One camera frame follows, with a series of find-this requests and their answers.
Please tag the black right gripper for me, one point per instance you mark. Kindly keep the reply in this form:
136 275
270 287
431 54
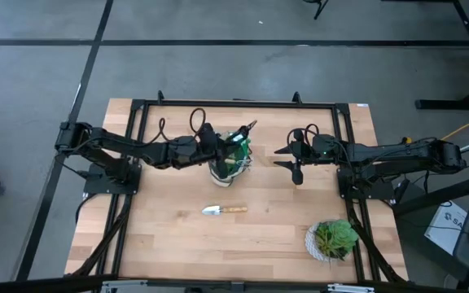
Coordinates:
324 152

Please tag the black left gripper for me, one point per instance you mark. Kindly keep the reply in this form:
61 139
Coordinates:
206 150

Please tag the transparent green plastic bottle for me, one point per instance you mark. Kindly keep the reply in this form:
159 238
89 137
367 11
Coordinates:
240 152

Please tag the beige green gardening bag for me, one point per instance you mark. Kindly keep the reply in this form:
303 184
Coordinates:
223 180

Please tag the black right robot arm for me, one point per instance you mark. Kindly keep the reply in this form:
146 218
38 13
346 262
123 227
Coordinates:
401 154

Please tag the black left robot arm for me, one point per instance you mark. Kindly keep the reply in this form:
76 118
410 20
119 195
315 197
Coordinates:
116 142

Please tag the succulent in white pot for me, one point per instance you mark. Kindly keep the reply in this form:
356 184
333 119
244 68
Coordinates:
334 240

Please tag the black chair base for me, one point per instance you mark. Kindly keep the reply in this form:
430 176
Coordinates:
320 10

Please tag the white cardboard box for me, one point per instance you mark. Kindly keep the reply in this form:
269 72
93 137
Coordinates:
446 228

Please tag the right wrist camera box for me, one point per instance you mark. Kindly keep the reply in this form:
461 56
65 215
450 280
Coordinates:
325 141

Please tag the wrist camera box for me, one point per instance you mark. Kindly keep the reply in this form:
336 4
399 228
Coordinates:
183 146
325 141

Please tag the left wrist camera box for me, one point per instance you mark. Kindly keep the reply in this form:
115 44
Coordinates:
183 146

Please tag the black table frame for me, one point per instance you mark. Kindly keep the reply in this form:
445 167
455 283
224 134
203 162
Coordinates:
238 103

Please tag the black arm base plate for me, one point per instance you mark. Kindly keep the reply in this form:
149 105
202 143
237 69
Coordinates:
112 185
373 191

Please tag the black desk frame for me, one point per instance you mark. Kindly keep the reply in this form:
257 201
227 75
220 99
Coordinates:
454 104

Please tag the black camera mount rail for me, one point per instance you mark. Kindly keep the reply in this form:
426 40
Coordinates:
35 285

